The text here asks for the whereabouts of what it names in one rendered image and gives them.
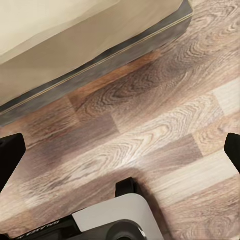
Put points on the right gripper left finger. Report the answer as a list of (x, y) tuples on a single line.
[(12, 149)]

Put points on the bed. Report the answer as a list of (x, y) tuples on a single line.
[(50, 48)]

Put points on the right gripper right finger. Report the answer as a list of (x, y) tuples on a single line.
[(232, 149)]

